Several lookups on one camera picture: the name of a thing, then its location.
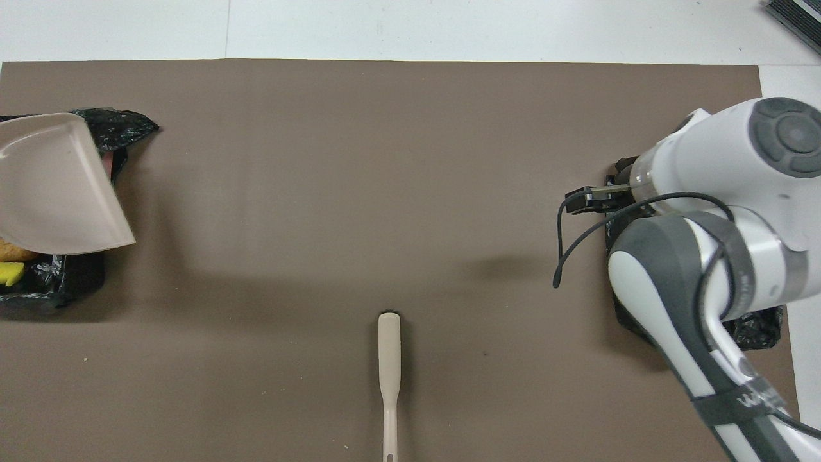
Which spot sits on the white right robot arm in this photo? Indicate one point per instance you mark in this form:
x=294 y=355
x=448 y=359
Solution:
x=705 y=160

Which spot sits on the dark grey ribbed panel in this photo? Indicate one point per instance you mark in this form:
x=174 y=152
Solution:
x=798 y=19

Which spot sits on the beige hand brush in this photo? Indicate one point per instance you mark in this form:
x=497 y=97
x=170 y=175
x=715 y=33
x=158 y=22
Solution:
x=389 y=359

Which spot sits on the orange brown foam chunk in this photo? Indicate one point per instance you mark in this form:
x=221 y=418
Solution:
x=16 y=251

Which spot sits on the brown table mat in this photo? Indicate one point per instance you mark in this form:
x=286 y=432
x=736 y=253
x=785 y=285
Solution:
x=385 y=160

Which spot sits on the black bag lined bin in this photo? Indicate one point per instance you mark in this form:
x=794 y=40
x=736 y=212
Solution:
x=757 y=327
x=122 y=125

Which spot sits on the beige plastic dustpan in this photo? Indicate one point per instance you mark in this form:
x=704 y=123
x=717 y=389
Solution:
x=58 y=186

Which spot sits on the yellow green sponge piece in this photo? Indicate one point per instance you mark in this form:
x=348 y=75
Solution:
x=11 y=274

